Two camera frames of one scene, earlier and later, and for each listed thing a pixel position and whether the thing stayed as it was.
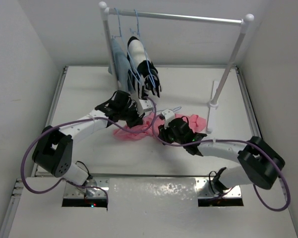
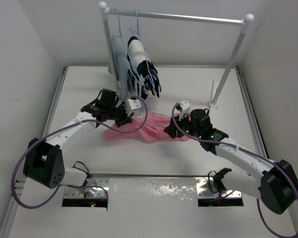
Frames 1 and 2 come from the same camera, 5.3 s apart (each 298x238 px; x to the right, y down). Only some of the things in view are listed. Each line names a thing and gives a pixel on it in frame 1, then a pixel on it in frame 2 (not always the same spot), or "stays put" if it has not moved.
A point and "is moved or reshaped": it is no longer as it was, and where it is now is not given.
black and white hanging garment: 141,73 stays put
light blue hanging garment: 119,66 stays put
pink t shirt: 197,122 is moved or reshaped
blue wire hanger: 172,110 is moved or reshaped
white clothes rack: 243,20 stays put
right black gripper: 163,132 -> 171,129
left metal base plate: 71,191 stays put
